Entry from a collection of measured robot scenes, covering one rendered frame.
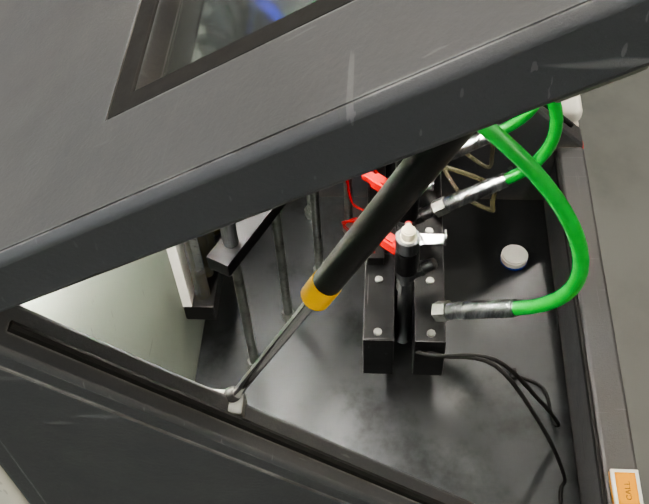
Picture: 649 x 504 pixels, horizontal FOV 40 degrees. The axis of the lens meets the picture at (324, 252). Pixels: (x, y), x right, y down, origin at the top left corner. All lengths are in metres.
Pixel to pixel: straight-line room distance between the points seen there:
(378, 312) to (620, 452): 0.32
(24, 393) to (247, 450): 0.16
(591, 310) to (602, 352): 0.06
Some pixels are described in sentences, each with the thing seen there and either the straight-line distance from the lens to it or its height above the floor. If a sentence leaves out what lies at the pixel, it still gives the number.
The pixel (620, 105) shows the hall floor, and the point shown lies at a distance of 2.87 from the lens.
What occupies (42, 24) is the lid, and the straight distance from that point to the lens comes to 0.63.
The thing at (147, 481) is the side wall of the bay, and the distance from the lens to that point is 0.73.
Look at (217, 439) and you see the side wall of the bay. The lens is 0.65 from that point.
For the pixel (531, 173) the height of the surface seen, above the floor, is 1.37.
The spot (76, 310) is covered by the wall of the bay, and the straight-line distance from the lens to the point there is 0.77.
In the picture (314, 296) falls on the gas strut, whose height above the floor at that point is 1.47.
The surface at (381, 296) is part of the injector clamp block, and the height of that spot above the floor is 0.98.
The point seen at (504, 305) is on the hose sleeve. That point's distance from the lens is 0.88.
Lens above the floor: 1.89
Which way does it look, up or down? 52 degrees down
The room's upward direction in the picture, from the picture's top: 4 degrees counter-clockwise
